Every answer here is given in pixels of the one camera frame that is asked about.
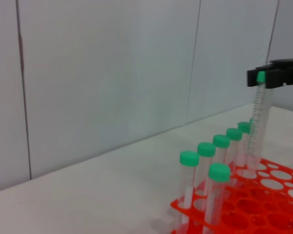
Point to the orange plastic test tube rack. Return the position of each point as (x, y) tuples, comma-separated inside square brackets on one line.
[(254, 202)]

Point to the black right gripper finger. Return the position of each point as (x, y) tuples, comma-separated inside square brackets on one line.
[(276, 78), (252, 78)]

